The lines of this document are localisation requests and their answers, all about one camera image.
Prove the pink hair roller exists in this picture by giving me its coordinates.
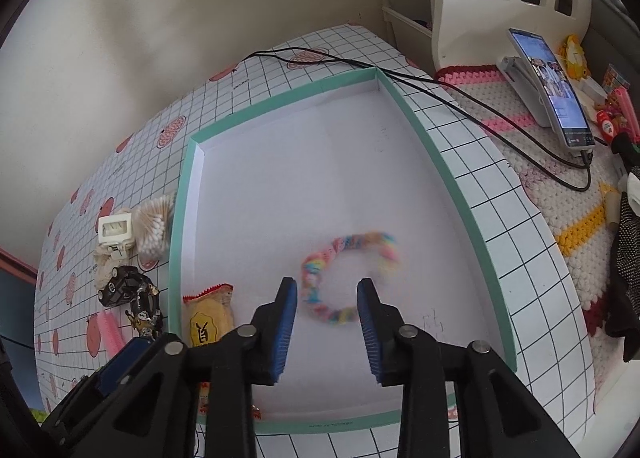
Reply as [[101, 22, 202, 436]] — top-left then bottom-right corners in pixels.
[[96, 311, 125, 358]]

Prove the black toy car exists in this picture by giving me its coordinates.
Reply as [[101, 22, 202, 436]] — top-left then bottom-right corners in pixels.
[[98, 265, 152, 308]]

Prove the rice cracker snack packet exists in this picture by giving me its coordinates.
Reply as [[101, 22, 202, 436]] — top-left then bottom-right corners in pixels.
[[181, 281, 263, 421]]

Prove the cream lace cloth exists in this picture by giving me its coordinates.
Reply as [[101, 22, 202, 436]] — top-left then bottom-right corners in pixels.
[[93, 246, 130, 290]]

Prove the cream plastic hair clip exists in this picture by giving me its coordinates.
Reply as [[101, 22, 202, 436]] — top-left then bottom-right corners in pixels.
[[98, 212, 134, 260]]

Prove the cotton swab bundle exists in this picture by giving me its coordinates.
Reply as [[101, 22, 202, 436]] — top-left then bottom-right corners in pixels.
[[132, 192, 176, 260]]

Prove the pastel braided hair scrunchie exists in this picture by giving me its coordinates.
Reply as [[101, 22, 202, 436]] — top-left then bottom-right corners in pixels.
[[300, 232, 400, 326]]

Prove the black gold action figure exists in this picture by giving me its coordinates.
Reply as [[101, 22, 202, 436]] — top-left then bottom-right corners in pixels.
[[125, 285, 163, 340]]

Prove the black dotted cloth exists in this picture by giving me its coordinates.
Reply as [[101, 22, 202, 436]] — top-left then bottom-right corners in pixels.
[[605, 192, 640, 363]]

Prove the pomegranate print bed sheet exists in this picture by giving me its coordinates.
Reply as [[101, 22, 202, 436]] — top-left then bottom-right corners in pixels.
[[34, 25, 594, 443]]

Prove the crocheted white mat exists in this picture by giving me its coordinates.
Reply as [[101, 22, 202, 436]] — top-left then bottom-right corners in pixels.
[[435, 65, 623, 389]]

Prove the teal white shallow box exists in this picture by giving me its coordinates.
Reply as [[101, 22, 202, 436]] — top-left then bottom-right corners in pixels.
[[167, 66, 519, 436]]

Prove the smartphone on stand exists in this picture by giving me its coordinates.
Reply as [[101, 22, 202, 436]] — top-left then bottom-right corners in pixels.
[[508, 28, 596, 154]]

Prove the red small bottle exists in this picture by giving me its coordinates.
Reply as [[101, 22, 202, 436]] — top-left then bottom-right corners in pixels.
[[596, 109, 618, 145]]

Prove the white phone stand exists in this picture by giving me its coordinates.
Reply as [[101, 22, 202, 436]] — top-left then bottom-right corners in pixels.
[[498, 56, 551, 129]]

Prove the yellow cartoon toy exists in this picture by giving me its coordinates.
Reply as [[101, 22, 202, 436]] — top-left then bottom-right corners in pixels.
[[558, 34, 590, 81]]

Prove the black cable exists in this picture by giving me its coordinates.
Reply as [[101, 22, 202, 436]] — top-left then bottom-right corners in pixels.
[[240, 46, 594, 193]]

